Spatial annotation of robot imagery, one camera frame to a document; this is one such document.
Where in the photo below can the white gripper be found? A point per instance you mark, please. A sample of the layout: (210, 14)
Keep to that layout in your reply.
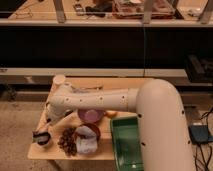
(47, 124)

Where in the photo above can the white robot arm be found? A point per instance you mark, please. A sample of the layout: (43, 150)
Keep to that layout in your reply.
(163, 131)

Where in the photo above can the metal cup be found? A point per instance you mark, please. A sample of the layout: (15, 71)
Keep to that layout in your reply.
(45, 141)

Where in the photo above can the wooden side table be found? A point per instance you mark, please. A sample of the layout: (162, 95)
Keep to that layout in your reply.
(105, 148)

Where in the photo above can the pink plastic bowl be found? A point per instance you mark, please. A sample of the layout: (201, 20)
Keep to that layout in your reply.
(90, 116)

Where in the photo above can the dark red bowl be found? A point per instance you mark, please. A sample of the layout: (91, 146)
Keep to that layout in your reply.
(88, 131)

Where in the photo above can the green plastic tray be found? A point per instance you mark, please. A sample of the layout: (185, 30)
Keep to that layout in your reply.
(126, 147)

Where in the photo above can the cluttered tray on shelf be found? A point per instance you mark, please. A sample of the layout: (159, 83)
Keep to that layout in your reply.
(135, 9)

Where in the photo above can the black box on floor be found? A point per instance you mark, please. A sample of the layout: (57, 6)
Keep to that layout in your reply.
(200, 134)

